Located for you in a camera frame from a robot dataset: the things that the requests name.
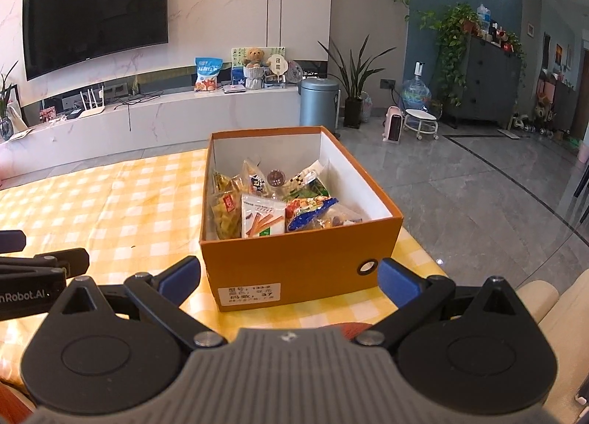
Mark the green picture board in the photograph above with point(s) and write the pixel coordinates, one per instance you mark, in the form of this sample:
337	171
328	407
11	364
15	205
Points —
237	58

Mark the small pink white heater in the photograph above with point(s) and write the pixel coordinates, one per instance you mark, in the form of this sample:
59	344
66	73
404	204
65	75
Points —
394	125

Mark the clear small cakes packet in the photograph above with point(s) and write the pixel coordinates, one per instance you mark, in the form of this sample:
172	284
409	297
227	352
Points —
251	177

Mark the white green stick snack packet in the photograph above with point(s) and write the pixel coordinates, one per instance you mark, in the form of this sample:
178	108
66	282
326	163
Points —
262	219

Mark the orange cardboard box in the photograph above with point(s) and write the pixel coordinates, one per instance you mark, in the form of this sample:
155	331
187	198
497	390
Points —
294	267

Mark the trailing pothos plant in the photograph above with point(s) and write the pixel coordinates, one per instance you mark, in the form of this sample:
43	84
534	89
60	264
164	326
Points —
453	42

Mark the black curved television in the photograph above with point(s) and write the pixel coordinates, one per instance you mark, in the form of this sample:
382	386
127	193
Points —
92	14

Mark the long leaf plant black pot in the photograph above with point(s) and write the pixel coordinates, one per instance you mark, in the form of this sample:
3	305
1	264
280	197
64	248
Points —
353	113

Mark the white knitted basket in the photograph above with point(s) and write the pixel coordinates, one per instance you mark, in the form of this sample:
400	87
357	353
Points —
253	79

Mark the crab print chips packet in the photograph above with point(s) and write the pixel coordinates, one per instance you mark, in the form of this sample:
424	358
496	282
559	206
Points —
308	217

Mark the brown teddy bear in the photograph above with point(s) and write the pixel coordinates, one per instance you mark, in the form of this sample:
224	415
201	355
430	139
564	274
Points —
254	56

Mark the patterned bag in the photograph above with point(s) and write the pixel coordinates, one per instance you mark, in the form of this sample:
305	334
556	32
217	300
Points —
366	106

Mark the round paper fan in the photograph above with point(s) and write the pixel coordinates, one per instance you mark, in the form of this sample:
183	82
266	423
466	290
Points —
279	65

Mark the wall socket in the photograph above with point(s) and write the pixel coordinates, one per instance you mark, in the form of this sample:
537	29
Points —
386	82

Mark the yellow checked tablecloth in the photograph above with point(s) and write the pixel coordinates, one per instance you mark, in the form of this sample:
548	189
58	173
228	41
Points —
115	203

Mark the white marble television console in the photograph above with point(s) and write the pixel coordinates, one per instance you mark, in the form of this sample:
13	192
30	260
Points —
161	124

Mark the plant in glass vase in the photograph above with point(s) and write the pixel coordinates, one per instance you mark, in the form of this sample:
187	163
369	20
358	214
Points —
5	122

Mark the white papers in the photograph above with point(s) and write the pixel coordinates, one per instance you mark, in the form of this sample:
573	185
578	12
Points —
20	134

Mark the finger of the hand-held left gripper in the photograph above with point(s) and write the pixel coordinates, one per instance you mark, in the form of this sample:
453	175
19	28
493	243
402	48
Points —
46	263
11	240

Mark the small dark cabinet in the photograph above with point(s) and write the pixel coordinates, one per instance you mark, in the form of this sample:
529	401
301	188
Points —
559	104

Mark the clear mixed candy packet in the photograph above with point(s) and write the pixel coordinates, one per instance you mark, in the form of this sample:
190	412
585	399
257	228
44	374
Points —
343	217

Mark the blue snack bag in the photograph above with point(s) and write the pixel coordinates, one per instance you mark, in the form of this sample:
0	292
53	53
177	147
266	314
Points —
208	76

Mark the yellow puffed snack packet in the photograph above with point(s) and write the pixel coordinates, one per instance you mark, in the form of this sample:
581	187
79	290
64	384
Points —
225	217

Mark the flat silver box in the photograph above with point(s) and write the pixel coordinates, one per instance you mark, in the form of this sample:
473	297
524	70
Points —
234	88

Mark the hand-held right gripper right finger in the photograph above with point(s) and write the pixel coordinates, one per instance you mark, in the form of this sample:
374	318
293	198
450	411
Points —
395	279

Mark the white round rolling stool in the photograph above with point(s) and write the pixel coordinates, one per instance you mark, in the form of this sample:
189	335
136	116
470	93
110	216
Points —
422	122

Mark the blue water jug with pump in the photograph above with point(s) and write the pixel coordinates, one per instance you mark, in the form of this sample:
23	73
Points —
415	92

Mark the pink card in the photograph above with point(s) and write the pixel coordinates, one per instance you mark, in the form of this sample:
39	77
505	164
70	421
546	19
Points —
48	114

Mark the bottles on cabinet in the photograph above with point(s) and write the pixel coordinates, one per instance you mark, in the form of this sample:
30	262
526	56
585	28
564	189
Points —
483	21

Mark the white router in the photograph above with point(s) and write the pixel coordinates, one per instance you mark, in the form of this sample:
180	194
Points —
91	106

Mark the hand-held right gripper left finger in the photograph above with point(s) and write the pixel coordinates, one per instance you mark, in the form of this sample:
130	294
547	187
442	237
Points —
179	279

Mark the black picture frame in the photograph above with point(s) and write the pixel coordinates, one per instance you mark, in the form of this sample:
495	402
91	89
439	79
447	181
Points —
14	106

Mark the dark grey cabinet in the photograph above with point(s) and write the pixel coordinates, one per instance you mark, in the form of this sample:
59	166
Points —
492	78

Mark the grey blue trash can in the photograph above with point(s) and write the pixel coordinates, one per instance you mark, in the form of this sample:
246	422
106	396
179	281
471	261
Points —
318	104

